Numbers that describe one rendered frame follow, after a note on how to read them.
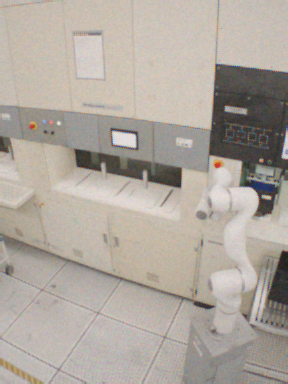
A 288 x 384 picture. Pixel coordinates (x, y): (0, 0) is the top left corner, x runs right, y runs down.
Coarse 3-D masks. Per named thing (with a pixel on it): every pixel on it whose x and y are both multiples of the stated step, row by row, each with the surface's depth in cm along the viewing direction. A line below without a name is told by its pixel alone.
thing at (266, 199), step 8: (264, 168) 223; (248, 176) 234; (264, 176) 220; (248, 184) 232; (256, 192) 219; (264, 192) 217; (272, 192) 214; (264, 200) 220; (272, 200) 217; (264, 208) 222; (272, 208) 220
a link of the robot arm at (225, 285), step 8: (216, 272) 147; (224, 272) 146; (232, 272) 145; (208, 280) 148; (216, 280) 143; (224, 280) 142; (232, 280) 142; (240, 280) 143; (216, 288) 142; (224, 288) 142; (232, 288) 142; (240, 288) 143; (216, 296) 144; (224, 296) 144; (232, 296) 152; (240, 296) 155; (224, 304) 148; (232, 304) 149; (240, 304) 152; (224, 312) 153; (232, 312) 152
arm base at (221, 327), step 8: (216, 312) 159; (208, 320) 170; (216, 320) 160; (224, 320) 156; (232, 320) 156; (208, 328) 166; (216, 328) 162; (224, 328) 159; (232, 328) 161; (216, 336) 161; (224, 336) 161; (232, 336) 161
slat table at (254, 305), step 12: (264, 264) 206; (264, 276) 197; (264, 288) 189; (252, 300) 236; (264, 300) 181; (252, 312) 174; (264, 312) 174; (276, 312) 173; (252, 324) 168; (264, 324) 167; (276, 324) 166; (252, 372) 193
